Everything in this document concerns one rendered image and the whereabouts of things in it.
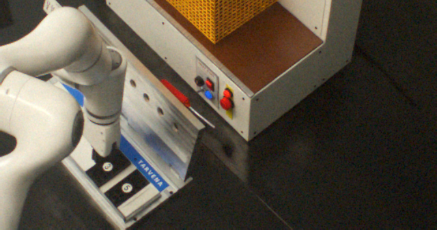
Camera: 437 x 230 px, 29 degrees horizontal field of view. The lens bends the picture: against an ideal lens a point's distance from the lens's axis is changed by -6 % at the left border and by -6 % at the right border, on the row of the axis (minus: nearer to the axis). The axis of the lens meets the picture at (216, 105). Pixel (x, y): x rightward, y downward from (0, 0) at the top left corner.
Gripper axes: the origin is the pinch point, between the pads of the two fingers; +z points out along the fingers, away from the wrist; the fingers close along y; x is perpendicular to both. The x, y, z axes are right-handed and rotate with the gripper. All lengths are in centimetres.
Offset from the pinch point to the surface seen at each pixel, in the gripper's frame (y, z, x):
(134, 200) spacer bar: 14.1, 1.7, -0.6
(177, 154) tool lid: 13.9, -6.9, 10.8
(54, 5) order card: -43.1, -3.9, 16.5
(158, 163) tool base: 9.7, 0.6, 10.0
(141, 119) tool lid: 1.4, -6.5, 10.6
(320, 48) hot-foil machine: 18, -24, 47
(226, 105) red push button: 12.6, -12.5, 25.3
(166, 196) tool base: 17.5, 1.5, 6.0
